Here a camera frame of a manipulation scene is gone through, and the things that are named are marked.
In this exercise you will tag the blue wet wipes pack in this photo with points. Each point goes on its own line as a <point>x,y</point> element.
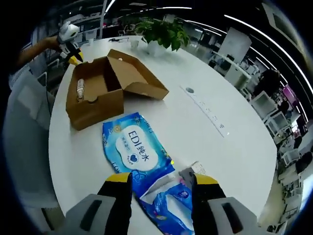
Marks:
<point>137,149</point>

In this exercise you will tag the ceiling air vent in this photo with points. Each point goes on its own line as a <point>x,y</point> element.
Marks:
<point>283,23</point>

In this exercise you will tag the white desk socket panel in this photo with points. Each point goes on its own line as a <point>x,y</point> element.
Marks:
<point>203,107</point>

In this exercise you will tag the green plant in white pot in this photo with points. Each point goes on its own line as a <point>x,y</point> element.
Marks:
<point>163,31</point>

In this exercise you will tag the brown cardboard shoe box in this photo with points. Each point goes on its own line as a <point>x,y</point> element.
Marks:
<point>97,107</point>

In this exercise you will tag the small white cup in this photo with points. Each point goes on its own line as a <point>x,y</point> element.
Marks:
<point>134,44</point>

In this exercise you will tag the row of white office chairs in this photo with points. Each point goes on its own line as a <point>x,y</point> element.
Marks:
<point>271,117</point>

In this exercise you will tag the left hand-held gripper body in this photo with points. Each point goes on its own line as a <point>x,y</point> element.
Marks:
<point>68,34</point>

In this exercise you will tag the ceiling light strip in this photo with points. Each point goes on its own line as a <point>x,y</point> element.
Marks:
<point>109,6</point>
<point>264,31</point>

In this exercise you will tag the grey mesh office chair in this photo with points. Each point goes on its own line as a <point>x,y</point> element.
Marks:
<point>27,147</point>

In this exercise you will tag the white spray bottle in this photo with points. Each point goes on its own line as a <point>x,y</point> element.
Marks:
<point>80,89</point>

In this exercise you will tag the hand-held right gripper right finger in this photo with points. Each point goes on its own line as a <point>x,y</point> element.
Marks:
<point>205,198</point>

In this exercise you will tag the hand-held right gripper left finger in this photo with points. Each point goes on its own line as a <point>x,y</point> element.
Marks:
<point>117,195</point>

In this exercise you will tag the purple screen monitor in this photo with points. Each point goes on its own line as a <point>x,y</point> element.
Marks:
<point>289,95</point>

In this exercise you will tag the blue tissue pack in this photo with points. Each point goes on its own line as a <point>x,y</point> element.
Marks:
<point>168,208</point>

